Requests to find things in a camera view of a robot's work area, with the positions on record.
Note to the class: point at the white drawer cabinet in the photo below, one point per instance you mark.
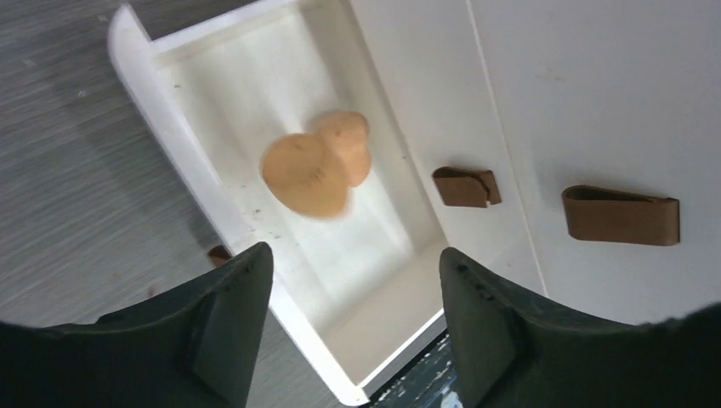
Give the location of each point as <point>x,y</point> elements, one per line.
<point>506,104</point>

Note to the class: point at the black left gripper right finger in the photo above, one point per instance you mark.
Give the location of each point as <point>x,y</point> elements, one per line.
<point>512,347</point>

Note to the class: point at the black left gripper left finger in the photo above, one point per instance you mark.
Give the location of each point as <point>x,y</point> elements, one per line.
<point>195,345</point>

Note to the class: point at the white bottom drawer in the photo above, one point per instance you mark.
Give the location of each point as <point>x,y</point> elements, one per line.
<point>274,117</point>

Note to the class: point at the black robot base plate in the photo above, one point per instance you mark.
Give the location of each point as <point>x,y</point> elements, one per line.
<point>429,380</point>

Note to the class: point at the orange makeup sponge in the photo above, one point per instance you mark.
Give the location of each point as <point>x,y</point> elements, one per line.
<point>304,175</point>

